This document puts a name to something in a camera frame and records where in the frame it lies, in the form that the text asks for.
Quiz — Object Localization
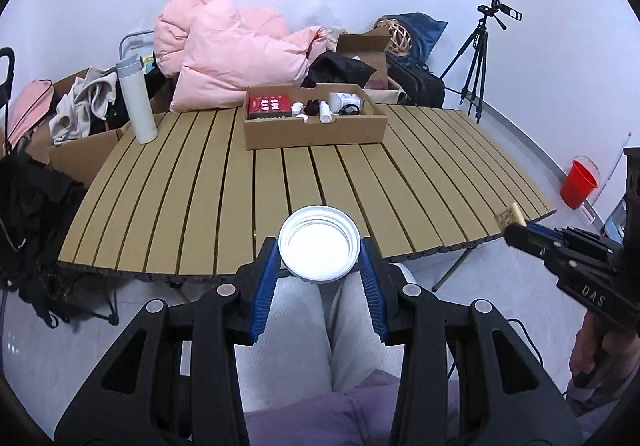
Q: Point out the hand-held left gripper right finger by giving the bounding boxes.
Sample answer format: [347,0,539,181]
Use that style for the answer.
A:
[359,237,585,446]

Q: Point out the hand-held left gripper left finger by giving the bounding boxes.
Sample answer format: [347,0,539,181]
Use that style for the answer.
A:
[54,237,282,446]

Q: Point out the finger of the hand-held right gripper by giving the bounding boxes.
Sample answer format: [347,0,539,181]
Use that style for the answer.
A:
[504,223,571,272]
[526,222,618,252]

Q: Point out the small wooden block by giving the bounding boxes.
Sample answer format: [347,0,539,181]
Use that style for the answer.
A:
[494,204,526,229]

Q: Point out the white round container lid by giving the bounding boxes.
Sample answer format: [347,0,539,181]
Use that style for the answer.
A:
[278,205,361,284]

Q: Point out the shallow cardboard tray box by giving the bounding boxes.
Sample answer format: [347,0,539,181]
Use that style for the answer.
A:
[243,83,388,151]

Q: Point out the person's right forearm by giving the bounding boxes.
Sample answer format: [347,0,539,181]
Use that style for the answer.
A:
[567,366,640,432]

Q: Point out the person's right hand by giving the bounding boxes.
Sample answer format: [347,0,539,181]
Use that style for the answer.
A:
[570,312,598,377]

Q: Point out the person's left leg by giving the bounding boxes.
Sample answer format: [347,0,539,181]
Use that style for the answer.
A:
[234,271,333,399]

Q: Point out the person's leg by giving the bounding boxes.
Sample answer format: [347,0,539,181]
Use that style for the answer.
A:
[320,263,421,394]
[234,271,333,399]

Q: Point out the red bucket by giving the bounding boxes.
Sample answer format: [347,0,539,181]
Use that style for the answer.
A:
[559,157,599,210]

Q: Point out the person's right leg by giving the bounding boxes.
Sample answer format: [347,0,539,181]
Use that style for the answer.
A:
[320,263,421,394]

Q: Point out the tan slatted folding table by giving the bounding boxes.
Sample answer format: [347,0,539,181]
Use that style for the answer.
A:
[56,103,557,294]

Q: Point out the purple jacket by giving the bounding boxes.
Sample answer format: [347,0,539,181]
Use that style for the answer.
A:
[242,368,461,446]

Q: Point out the red flat box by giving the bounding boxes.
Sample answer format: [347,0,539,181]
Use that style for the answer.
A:
[247,95,293,120]

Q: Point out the black luggage bag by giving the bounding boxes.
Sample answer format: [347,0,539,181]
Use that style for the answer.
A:
[385,52,446,108]

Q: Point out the black tripod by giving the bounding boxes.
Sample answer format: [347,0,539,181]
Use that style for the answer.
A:
[439,16,490,124]

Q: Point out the white thermos bottle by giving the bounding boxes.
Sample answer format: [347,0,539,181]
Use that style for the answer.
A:
[116,55,158,145]

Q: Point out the large cardboard box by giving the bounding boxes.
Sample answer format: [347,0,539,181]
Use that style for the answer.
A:
[47,68,173,187]

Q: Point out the black garment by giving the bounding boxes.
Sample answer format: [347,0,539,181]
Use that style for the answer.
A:
[302,50,377,89]

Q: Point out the blue cloth bag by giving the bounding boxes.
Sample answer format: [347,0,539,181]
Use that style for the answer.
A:
[395,12,448,62]

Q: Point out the woven rattan ball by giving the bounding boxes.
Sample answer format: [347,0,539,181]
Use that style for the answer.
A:
[375,16,416,58]

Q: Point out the pink down jacket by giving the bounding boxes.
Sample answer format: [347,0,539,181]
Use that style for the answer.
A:
[152,0,331,113]

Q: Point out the black cloth pile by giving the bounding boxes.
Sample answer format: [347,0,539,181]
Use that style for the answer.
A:
[0,152,88,329]

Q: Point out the open cardboard box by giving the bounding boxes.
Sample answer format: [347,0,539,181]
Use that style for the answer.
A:
[335,32,408,104]

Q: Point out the beige clothes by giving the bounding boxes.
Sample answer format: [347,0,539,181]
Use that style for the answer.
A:
[50,68,121,147]

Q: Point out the pink bag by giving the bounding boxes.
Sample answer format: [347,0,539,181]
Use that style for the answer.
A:
[5,80,55,147]

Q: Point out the black camcorder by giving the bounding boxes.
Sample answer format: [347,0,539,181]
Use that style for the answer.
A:
[476,0,523,31]

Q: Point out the grey metal frame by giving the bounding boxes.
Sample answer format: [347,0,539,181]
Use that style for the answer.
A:
[119,28,156,59]

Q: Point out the black trolley handle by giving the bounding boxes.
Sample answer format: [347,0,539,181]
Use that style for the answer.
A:
[0,47,16,152]

